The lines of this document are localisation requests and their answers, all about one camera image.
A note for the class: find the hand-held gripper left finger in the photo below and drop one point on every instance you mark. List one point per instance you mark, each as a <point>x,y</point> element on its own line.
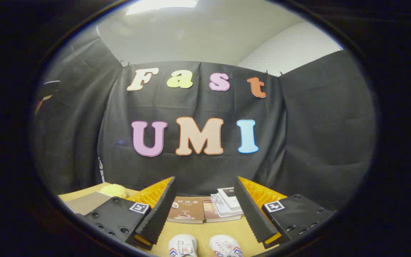
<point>159,210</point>

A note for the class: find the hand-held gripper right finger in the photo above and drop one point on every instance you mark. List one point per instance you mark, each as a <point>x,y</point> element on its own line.
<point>252,210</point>

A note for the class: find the white canvas shoe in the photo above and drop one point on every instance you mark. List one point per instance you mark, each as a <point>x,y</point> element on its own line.
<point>226,247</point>
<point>183,247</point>

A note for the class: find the beige fabric storage box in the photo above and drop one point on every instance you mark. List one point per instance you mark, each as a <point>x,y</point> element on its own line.
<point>84,203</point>

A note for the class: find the brown book with illustrated cover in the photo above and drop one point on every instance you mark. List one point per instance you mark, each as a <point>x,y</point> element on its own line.
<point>186,210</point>

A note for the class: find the white patterned book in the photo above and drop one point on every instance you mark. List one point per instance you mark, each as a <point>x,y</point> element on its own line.
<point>219,205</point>

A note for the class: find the plain brown book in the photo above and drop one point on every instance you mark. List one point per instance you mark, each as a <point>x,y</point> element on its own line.
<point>211,213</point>

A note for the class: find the yellow plush toy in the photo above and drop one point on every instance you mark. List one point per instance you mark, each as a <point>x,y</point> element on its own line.
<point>114,191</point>

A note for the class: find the black backdrop cloth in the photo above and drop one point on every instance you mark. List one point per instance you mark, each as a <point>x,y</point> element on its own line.
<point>298,142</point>

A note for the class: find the ceiling light panel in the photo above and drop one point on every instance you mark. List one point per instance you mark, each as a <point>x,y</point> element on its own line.
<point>161,5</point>

